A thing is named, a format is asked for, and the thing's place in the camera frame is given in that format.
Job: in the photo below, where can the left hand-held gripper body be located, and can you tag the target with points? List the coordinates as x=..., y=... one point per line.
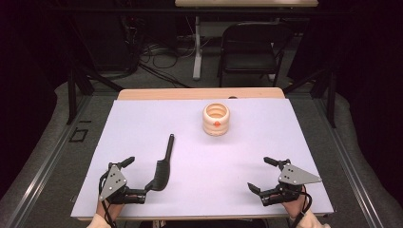
x=113, y=183

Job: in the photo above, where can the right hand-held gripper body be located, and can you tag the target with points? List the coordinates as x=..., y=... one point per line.
x=294, y=176

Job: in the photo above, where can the black comb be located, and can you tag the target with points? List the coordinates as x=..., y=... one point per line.
x=162, y=174

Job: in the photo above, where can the cream ribbed cup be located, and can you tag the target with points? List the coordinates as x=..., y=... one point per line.
x=216, y=126

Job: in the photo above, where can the person's left hand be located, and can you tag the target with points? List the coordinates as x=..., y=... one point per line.
x=107, y=209

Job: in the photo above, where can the person's right hand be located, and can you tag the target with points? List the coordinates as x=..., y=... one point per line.
x=296, y=207

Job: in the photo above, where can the white table mat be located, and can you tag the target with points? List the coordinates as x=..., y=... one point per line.
x=206, y=158

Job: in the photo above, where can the short black tape strip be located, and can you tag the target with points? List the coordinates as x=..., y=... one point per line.
x=85, y=121

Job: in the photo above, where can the person's dark clothing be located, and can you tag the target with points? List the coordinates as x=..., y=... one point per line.
x=206, y=224

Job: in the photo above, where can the dark table grommet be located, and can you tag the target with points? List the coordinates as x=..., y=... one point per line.
x=233, y=97

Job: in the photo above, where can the black metal stand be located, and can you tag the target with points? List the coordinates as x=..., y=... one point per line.
x=331, y=101
x=72, y=95

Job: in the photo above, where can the wooden table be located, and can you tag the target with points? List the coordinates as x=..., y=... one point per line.
x=190, y=93

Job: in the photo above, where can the black folding chair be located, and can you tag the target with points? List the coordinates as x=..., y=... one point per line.
x=250, y=60

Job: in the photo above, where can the white-legged background table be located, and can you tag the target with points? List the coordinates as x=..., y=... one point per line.
x=197, y=57

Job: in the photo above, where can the metal floor rail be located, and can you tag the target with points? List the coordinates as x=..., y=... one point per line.
x=47, y=161
x=351, y=177

